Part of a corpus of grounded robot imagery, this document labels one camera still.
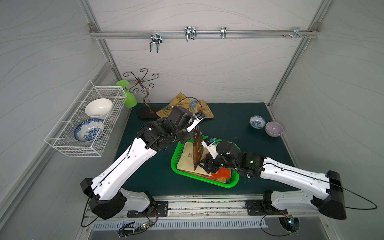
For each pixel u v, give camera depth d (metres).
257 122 1.08
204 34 0.78
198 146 0.68
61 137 0.56
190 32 0.76
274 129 1.04
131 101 0.93
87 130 0.64
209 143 0.61
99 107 0.71
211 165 0.61
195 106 1.16
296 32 0.77
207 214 0.73
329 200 0.40
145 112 1.07
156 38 0.78
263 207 0.66
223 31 0.72
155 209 0.73
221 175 0.77
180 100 0.47
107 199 0.39
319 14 0.74
